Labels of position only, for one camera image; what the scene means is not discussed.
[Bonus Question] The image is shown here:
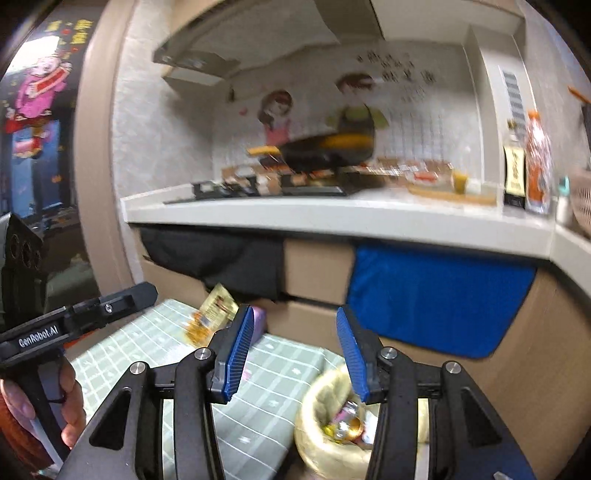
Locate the silver wrapper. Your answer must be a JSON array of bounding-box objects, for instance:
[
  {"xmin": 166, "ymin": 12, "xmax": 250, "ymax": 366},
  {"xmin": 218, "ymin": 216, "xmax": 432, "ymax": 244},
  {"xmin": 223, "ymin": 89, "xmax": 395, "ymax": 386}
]
[{"xmin": 335, "ymin": 399, "xmax": 363, "ymax": 430}]

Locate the person's left hand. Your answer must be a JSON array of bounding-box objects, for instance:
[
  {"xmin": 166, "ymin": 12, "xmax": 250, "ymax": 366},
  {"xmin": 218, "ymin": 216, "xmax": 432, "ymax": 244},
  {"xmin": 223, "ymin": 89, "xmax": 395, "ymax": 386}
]
[{"xmin": 0, "ymin": 355, "xmax": 87, "ymax": 472}]

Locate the black cloth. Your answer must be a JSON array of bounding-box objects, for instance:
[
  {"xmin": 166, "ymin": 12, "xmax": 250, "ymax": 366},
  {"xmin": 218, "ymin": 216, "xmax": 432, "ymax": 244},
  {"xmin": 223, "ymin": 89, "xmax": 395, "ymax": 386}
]
[{"xmin": 141, "ymin": 226, "xmax": 284, "ymax": 302}]

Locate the yellow white wrapper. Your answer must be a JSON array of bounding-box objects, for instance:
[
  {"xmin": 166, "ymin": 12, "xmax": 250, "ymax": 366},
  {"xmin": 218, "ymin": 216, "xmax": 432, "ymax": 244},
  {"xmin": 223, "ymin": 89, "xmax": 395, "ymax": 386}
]
[{"xmin": 323, "ymin": 422, "xmax": 365, "ymax": 446}]

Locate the green checkered tablecloth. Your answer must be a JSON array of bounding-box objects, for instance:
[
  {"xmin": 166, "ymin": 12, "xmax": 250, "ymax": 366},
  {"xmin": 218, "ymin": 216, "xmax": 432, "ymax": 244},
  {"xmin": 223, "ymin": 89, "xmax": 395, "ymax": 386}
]
[{"xmin": 69, "ymin": 299, "xmax": 345, "ymax": 480}]

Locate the pink window sticker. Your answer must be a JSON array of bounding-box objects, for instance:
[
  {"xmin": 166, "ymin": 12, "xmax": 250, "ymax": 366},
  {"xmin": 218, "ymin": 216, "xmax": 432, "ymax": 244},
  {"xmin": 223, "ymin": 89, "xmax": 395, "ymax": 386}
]
[{"xmin": 4, "ymin": 55, "xmax": 75, "ymax": 134}]

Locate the gas stove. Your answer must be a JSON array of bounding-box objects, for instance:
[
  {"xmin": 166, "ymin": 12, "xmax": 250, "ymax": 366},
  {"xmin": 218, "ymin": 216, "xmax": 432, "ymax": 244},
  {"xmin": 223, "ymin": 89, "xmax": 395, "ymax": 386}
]
[{"xmin": 164, "ymin": 175, "xmax": 347, "ymax": 205}]

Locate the dark sauce bottle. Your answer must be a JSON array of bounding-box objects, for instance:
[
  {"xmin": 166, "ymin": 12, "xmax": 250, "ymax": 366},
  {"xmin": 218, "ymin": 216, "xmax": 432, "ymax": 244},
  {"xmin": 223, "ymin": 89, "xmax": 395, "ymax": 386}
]
[{"xmin": 503, "ymin": 120, "xmax": 527, "ymax": 208}]

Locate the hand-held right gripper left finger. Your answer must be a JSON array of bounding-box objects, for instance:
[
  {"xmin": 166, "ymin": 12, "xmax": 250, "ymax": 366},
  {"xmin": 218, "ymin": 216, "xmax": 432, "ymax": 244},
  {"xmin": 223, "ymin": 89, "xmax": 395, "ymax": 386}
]
[{"xmin": 55, "ymin": 304, "xmax": 256, "ymax": 480}]

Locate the orange capped plastic bottle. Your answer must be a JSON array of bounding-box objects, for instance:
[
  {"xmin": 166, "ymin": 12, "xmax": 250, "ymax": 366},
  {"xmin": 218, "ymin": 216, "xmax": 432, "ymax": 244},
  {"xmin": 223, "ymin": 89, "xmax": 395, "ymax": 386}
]
[{"xmin": 524, "ymin": 108, "xmax": 555, "ymax": 215}]

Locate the waste bin with yellow bag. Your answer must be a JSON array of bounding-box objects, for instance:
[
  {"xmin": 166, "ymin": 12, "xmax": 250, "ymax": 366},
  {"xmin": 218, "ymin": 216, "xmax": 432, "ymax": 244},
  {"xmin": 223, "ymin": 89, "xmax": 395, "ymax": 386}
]
[{"xmin": 295, "ymin": 364, "xmax": 432, "ymax": 480}]

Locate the pink plastic basket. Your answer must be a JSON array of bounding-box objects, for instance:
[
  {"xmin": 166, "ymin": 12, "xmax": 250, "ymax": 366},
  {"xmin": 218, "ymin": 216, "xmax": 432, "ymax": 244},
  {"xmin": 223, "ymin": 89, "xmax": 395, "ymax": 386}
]
[{"xmin": 570, "ymin": 166, "xmax": 591, "ymax": 237}]

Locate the kitchen counter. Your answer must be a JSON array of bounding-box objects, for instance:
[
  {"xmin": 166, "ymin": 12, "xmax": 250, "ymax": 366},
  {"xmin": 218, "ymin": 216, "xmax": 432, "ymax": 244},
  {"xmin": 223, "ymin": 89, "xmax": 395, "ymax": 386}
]
[{"xmin": 121, "ymin": 182, "xmax": 591, "ymax": 265}]

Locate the yellow snack packet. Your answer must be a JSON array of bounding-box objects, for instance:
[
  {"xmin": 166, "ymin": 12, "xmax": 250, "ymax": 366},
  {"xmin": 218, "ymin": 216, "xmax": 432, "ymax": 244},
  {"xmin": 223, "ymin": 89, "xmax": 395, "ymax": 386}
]
[{"xmin": 185, "ymin": 284, "xmax": 238, "ymax": 347}]

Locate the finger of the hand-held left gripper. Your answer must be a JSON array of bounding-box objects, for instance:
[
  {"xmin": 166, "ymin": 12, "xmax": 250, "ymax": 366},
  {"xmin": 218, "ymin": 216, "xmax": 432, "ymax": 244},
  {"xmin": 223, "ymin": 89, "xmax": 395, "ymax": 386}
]
[{"xmin": 69, "ymin": 282, "xmax": 158, "ymax": 335}]

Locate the black wok with yellow handle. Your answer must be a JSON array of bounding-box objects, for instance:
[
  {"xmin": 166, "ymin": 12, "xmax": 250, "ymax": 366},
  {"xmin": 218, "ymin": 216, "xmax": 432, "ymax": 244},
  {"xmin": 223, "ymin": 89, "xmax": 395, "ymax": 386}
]
[{"xmin": 247, "ymin": 134, "xmax": 375, "ymax": 175}]

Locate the small white green-capped bottle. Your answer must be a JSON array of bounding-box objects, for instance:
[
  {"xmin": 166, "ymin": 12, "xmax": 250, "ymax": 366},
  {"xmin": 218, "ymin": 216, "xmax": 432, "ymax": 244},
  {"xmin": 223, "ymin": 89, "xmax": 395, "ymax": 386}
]
[{"xmin": 556, "ymin": 175, "xmax": 573, "ymax": 225}]

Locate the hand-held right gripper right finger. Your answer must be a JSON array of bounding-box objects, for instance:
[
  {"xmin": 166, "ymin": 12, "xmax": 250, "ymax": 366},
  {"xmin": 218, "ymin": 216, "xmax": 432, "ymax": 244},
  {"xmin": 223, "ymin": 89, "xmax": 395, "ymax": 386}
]
[{"xmin": 335, "ymin": 305, "xmax": 539, "ymax": 480}]

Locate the wooden cutting board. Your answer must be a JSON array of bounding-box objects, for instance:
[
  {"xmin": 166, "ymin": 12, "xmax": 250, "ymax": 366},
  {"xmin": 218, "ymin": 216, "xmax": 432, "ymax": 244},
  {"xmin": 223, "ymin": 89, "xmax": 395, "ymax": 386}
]
[{"xmin": 406, "ymin": 159, "xmax": 497, "ymax": 205}]

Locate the range hood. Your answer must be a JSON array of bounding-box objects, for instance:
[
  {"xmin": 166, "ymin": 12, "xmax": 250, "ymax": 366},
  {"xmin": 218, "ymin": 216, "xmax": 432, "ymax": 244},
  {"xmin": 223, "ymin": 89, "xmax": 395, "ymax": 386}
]
[{"xmin": 152, "ymin": 0, "xmax": 384, "ymax": 75}]

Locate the blue towel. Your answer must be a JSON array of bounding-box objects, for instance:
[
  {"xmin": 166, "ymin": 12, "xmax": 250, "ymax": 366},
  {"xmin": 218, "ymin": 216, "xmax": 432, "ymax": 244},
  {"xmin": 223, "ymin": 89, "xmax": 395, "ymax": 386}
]
[{"xmin": 346, "ymin": 244, "xmax": 539, "ymax": 361}]

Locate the beige kitchen cabinet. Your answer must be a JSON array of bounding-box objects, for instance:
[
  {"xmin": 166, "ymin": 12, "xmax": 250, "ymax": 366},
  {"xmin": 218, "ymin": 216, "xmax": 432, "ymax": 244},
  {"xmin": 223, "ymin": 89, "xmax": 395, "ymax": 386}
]
[{"xmin": 139, "ymin": 231, "xmax": 591, "ymax": 480}]

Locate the small pink packet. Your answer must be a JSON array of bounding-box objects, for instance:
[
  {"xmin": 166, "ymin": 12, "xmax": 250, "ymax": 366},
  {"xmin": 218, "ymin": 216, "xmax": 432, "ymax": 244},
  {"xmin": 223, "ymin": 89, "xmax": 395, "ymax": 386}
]
[{"xmin": 249, "ymin": 305, "xmax": 269, "ymax": 339}]

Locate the cartoon wall poster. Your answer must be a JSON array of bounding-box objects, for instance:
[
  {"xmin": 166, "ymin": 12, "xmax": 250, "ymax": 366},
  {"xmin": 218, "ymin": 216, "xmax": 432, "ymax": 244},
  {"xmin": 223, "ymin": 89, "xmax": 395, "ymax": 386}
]
[{"xmin": 217, "ymin": 41, "xmax": 462, "ymax": 178}]

